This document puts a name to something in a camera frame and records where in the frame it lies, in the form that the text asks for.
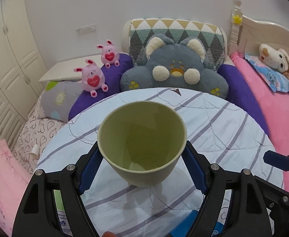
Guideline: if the heart pattern sheet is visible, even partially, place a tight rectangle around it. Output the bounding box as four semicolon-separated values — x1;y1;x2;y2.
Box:
12;99;65;174

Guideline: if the green plastic cup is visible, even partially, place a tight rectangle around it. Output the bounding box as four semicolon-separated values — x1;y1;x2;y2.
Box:
97;101;187;187

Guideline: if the blue cool towel can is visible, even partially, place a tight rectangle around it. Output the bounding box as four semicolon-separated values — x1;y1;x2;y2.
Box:
166;210;224;236

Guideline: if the small white tube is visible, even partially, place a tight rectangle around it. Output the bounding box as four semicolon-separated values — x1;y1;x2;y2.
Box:
30;144;39;159

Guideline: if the white striped table quilt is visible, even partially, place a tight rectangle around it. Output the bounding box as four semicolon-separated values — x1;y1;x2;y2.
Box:
37;88;284;236

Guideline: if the yellow star sticker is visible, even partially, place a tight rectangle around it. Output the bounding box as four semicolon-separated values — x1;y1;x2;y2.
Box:
232;15;242;25

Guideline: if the white side table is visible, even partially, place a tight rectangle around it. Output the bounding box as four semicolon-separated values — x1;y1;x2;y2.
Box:
39;55;103;82

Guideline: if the purple cushion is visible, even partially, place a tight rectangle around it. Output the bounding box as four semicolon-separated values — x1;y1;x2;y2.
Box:
68;54;270;135

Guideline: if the white dog plush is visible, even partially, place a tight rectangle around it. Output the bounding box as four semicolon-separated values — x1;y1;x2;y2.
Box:
259;44;289;74

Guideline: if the cream wardrobe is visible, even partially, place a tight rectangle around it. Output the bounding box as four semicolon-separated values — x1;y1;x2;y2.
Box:
0;0;47;149

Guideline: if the white wall socket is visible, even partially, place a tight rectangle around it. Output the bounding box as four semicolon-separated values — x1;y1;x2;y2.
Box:
76;24;96;35

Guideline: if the pink bunny plush back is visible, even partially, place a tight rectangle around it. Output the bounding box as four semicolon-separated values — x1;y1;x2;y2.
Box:
96;40;120;69

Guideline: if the triangle pattern pillow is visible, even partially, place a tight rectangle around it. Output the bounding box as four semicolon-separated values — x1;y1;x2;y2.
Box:
129;18;226;71

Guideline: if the grey cat plush cushion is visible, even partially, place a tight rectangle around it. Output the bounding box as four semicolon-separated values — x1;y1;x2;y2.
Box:
120;34;229;99

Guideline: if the pink folded quilt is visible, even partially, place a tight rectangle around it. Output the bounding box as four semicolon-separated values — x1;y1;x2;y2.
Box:
0;139;31;236

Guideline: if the pink blanket on bed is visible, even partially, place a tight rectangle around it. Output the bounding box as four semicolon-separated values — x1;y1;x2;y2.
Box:
229;51;289;198

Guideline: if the blue floral pillow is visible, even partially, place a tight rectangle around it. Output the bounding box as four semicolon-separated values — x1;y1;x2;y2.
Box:
245;54;289;93

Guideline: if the pink bunny plush front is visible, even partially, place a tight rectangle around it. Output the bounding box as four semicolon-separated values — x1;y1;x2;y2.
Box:
73;59;109;98

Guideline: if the pink bunny plush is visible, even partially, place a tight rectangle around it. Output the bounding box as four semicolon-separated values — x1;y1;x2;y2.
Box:
96;40;120;69
73;59;109;98

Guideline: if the grey flower pillow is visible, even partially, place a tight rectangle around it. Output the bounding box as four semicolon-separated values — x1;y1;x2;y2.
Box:
38;81;83;122

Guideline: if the cream bed headboard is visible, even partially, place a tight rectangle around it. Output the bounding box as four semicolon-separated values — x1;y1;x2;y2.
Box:
225;0;289;56

